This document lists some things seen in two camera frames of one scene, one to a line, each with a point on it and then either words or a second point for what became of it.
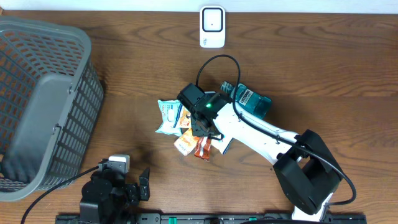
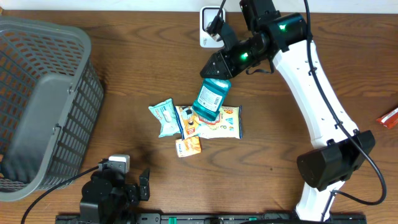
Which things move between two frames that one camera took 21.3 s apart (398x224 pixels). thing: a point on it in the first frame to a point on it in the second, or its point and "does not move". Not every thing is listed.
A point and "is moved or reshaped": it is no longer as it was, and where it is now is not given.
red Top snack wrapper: [203, 147] to [389, 120]
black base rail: [206, 218] does not move
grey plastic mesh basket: [51, 93] does not move
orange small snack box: [186, 143] is moved or reshaped
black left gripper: [132, 190] does not move
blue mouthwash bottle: [257, 104] to [210, 97]
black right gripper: [196, 132] to [227, 69]
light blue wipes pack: [170, 109] is moved or reshaped
